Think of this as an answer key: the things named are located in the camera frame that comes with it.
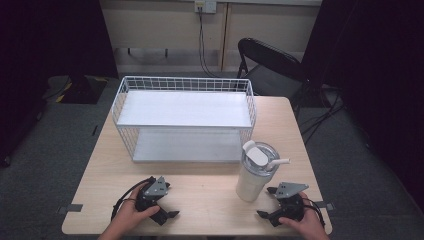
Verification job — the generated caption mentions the person's left hand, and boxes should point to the person's left hand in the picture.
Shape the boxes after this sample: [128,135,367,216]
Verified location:
[113,182,161,236]

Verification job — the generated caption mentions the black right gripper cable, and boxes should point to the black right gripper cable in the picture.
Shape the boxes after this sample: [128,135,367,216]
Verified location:
[302,197,327,228]

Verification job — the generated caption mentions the white wall outlet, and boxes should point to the white wall outlet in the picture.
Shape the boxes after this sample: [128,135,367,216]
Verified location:
[194,0,218,15]

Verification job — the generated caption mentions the dark stand base yellow tape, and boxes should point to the dark stand base yellow tape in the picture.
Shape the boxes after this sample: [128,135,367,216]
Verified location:
[42,74,110,105]

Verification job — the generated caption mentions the person's right hand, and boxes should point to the person's right hand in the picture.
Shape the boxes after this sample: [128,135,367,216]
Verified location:
[277,191,332,240]

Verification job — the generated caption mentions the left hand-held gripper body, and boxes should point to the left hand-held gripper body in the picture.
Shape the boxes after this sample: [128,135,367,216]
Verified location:
[134,175,170,212]

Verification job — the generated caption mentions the black wall power cable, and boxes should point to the black wall power cable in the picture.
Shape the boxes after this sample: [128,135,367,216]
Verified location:
[197,6,222,79]

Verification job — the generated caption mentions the white wire shelf rack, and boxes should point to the white wire shelf rack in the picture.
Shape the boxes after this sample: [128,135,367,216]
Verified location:
[110,75,258,165]

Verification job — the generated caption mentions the black curtain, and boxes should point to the black curtain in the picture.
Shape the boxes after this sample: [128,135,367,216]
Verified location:
[0,0,120,168]
[300,0,424,216]

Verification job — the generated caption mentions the black floor cables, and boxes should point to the black floor cables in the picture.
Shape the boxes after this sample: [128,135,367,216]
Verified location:
[298,84,346,146]

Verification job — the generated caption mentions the grey tape strip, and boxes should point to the grey tape strip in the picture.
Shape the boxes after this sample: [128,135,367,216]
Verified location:
[314,201,336,212]
[56,203,84,215]

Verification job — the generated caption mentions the white tumbler cup with straw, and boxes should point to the white tumbler cup with straw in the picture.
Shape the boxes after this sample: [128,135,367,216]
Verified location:
[235,139,292,203]

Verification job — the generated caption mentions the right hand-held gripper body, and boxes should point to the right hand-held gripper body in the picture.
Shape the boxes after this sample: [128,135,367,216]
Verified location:
[275,181,310,222]

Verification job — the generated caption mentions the black folding chair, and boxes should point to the black folding chair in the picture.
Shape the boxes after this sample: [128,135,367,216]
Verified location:
[236,37,312,103]

